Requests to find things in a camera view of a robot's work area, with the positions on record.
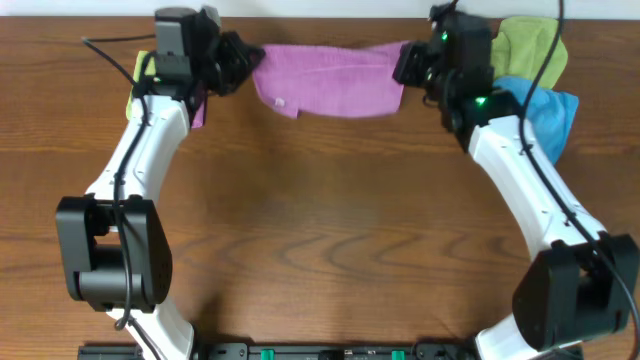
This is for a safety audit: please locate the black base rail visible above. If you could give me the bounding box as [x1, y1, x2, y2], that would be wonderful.
[76, 341, 479, 360]

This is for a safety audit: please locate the crumpled green microfiber cloth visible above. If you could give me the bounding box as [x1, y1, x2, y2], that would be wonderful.
[491, 16, 558, 84]

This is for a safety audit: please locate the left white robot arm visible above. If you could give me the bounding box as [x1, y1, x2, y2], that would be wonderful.
[55, 32, 265, 359]

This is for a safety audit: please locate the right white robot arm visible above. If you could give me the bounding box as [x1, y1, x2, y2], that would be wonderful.
[393, 2, 639, 360]

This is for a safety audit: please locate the purple microfiber cloth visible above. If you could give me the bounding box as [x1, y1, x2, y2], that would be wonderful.
[253, 42, 404, 119]

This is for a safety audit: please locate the blue microfiber cloth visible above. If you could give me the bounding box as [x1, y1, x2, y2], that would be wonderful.
[492, 75, 580, 166]

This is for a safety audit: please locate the folded purple cloth under green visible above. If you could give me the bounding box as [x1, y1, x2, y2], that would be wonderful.
[191, 97, 208, 129]

